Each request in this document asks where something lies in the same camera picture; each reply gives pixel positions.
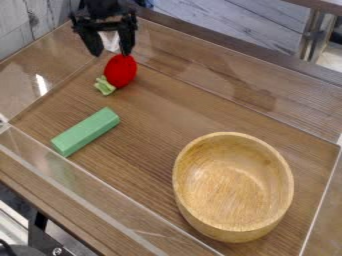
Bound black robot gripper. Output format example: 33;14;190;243
69;0;138;57

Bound red plush fruit green stem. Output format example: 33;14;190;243
95;54;138;96

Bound green rectangular block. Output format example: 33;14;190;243
51;107;120;157

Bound wooden bowl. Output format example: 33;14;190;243
172;132;294;243

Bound clear acrylic enclosure walls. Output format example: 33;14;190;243
0;16;342;256

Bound black table frame bracket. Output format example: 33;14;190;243
0;212;75;256

